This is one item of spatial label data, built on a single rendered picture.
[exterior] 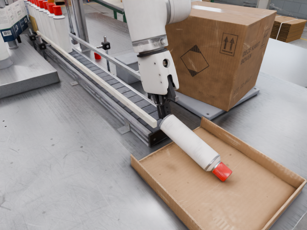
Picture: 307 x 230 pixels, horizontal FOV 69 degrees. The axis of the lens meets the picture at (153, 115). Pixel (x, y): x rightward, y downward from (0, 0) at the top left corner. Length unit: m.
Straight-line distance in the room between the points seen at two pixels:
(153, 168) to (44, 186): 0.26
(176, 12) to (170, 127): 0.27
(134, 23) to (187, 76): 0.33
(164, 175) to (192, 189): 0.07
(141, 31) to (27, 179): 0.44
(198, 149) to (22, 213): 0.40
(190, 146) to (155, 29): 0.28
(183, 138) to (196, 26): 0.35
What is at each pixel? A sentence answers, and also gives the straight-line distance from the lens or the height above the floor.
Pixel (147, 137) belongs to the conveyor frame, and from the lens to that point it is 0.62.
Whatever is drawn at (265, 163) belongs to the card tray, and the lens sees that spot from 0.63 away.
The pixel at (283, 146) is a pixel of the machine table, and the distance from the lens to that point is 0.73.
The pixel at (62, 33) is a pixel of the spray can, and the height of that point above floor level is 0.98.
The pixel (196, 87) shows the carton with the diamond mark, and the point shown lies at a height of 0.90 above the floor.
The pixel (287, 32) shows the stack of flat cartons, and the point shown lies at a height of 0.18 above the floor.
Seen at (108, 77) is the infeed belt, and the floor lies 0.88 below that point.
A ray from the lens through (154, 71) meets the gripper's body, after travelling 0.53.
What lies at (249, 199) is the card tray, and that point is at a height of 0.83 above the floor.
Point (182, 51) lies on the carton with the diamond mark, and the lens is 0.77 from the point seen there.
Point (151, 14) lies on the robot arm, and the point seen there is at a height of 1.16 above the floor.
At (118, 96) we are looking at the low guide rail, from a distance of 0.70.
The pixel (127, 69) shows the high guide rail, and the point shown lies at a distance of 0.75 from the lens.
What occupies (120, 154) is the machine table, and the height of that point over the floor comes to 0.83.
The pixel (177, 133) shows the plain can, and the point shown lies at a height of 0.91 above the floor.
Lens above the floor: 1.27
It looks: 36 degrees down
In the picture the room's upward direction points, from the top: straight up
